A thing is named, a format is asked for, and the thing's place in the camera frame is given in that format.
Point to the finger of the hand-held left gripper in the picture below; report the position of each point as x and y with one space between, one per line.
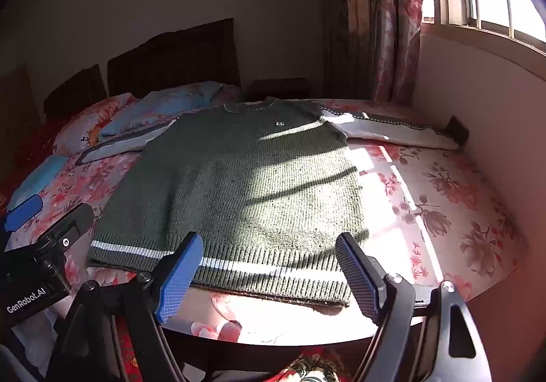
23 210
68 225

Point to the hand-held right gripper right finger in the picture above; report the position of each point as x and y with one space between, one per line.
357 279

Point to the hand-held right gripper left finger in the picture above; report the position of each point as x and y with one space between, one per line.
177 279

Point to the green grey knit sweater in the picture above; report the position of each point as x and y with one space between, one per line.
239 177

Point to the light blue cloth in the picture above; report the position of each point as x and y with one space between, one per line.
38 177

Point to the red blanket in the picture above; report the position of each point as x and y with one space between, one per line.
30 138

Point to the red floral cloth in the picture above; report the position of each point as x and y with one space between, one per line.
311 367

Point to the pink floral pillow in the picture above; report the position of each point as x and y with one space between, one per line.
83 126

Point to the pink floral bed sheet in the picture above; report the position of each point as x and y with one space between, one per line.
448 215

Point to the narrow dark headboard panel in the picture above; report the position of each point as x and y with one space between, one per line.
74 89

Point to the light blue floral pillow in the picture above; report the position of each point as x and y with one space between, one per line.
170 102

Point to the small black box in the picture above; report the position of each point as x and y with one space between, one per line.
457 129

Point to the wide dark headboard panel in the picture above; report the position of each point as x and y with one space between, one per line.
170 60

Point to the pink floral curtain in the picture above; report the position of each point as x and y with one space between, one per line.
392 23

